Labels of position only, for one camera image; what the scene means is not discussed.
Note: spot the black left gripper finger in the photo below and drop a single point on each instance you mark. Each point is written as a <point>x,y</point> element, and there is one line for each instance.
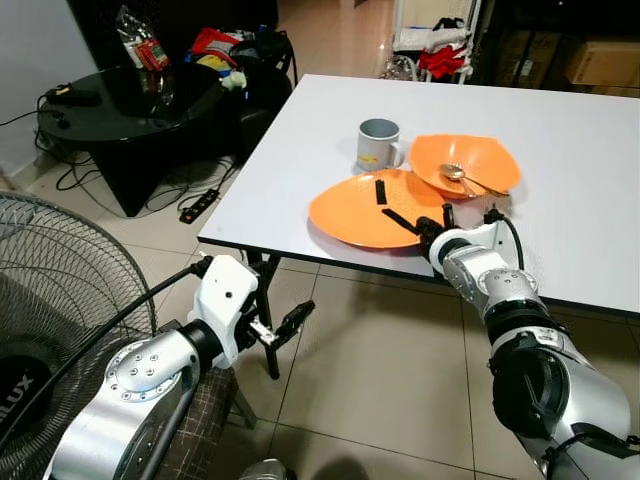
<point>258,272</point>
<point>298,318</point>

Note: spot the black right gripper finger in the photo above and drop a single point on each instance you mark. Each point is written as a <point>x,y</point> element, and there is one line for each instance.
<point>403,222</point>
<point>381,192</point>

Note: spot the orange plastic plate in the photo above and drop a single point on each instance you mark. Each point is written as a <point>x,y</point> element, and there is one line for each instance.
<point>350,215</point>

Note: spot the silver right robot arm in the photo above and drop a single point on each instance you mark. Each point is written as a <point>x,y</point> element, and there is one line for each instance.
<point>510,300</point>

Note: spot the black table leg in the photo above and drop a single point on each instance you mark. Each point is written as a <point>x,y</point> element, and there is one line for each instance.
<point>270,350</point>

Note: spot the grey mug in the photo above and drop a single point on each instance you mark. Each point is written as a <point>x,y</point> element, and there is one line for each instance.
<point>378,145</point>

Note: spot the metal spoon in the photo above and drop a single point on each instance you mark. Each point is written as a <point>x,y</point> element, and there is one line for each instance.
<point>452,171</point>

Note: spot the black power strip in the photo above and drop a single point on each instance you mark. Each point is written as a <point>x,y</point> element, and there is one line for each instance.
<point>198,206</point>

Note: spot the orange plastic bowl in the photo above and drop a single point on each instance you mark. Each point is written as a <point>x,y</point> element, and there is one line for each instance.
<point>480,155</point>

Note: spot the brown checked chair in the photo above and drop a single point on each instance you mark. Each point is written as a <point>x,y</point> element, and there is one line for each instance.
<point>205,420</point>

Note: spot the grey robot leg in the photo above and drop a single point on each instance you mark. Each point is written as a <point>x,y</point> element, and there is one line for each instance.
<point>268,470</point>

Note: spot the red cloth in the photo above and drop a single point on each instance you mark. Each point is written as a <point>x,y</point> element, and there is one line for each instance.
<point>442,62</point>

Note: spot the black bag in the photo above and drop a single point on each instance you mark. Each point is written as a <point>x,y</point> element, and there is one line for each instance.
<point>270,55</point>

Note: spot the yellow white toy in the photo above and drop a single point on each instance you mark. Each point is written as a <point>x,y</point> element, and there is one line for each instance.
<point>232,78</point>

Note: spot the black round glass table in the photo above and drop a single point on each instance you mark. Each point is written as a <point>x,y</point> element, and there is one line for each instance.
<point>120,130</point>

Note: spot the large black mesh fan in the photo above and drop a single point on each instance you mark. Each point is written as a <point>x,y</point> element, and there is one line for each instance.
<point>60,290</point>

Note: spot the red packet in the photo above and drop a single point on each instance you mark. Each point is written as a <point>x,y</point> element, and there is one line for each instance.
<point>212,42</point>

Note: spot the brown cardboard box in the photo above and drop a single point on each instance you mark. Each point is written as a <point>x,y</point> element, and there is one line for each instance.
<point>605,65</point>

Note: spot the black cabinet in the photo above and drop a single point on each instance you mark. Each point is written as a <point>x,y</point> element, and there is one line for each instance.
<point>200,15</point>

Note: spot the clear bag with red packet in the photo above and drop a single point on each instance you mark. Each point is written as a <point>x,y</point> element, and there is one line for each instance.
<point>140,45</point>

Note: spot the small black device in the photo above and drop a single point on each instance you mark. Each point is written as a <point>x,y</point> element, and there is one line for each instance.
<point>72,95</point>

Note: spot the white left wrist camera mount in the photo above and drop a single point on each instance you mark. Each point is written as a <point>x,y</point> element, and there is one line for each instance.
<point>225,300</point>

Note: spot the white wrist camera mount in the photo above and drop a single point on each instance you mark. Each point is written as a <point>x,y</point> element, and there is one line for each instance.
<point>225,300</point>
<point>480,242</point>

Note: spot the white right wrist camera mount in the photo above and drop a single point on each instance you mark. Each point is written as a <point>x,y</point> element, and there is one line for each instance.
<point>480,242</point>

